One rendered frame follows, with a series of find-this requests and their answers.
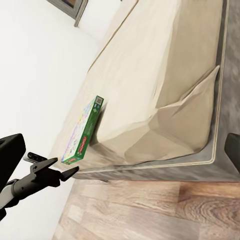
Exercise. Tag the bed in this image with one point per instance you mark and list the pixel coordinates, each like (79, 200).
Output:
(169, 73)

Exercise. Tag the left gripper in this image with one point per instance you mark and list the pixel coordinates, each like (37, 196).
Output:
(41, 176)

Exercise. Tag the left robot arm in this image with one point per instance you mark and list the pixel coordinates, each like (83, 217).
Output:
(39, 178)

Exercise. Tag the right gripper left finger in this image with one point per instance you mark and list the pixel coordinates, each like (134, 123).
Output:
(12, 150)

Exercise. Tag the board game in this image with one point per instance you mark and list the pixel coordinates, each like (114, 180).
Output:
(82, 133)

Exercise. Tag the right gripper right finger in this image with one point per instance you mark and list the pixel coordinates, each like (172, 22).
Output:
(232, 149)

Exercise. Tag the fixed window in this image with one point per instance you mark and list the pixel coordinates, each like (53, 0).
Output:
(73, 8)

